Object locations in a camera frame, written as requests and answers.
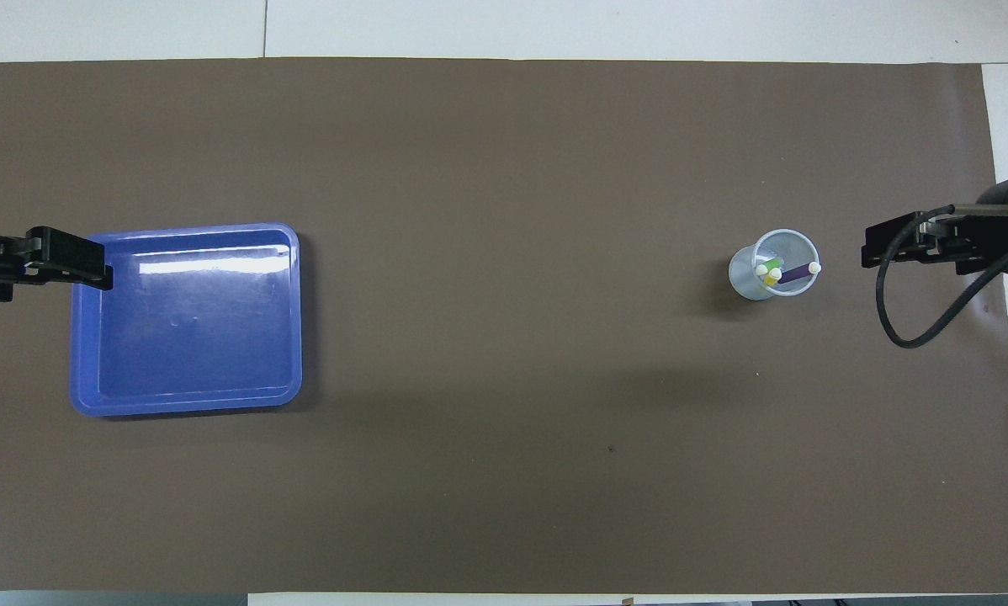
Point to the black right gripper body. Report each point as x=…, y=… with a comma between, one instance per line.
x=1005, y=227

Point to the purple highlighter pen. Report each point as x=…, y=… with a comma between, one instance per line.
x=798, y=272

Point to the yellow highlighter pen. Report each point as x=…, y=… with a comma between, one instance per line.
x=774, y=276

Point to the green highlighter pen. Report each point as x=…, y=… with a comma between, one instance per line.
x=763, y=271

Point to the blue plastic tray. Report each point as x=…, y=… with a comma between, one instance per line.
x=193, y=337

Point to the translucent plastic cup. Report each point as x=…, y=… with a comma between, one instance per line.
x=741, y=282

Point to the brown table mat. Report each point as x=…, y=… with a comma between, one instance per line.
x=504, y=421

